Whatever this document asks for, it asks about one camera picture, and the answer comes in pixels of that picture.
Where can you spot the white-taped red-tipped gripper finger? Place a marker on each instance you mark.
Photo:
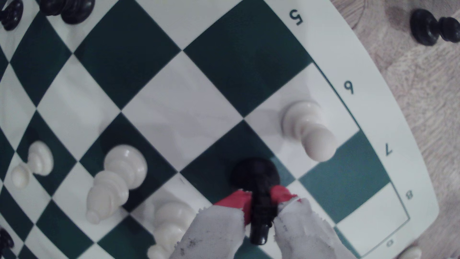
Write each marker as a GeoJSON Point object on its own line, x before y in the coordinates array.
{"type": "Point", "coordinates": [212, 233]}
{"type": "Point", "coordinates": [305, 233]}

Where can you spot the large white chess piece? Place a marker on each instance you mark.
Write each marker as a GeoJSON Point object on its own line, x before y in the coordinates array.
{"type": "Point", "coordinates": [172, 216]}

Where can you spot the white chess pawn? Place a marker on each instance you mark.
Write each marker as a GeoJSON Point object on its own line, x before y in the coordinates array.
{"type": "Point", "coordinates": [39, 158]}
{"type": "Point", "coordinates": [305, 122]}

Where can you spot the white chess bishop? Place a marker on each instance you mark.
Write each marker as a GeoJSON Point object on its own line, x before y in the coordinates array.
{"type": "Point", "coordinates": [122, 165]}

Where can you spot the green and white chess mat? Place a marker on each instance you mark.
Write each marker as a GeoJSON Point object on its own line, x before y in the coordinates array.
{"type": "Point", "coordinates": [179, 108]}

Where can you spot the black chess pawn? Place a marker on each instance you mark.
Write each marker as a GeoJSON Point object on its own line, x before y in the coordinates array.
{"type": "Point", "coordinates": [424, 27]}
{"type": "Point", "coordinates": [12, 16]}

